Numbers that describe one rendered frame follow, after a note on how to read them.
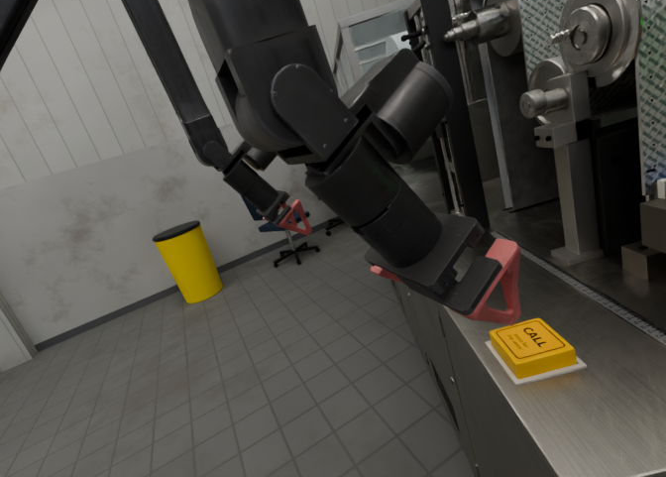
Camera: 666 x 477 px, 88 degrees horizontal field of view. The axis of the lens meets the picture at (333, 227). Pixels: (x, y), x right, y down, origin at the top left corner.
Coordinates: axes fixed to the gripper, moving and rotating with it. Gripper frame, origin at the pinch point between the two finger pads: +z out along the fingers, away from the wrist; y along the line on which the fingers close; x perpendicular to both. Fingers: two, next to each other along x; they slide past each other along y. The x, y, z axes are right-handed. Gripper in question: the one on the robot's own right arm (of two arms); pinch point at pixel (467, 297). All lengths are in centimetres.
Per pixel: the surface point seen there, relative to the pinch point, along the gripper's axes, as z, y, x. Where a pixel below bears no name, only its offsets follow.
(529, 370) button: 15.2, 0.5, 0.8
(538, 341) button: 15.8, 1.7, -3.0
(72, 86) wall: -147, 403, 0
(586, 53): 1.7, 7.9, -39.7
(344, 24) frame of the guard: -18, 104, -77
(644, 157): 15.2, 2.0, -32.5
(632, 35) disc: 1.2, 2.3, -39.7
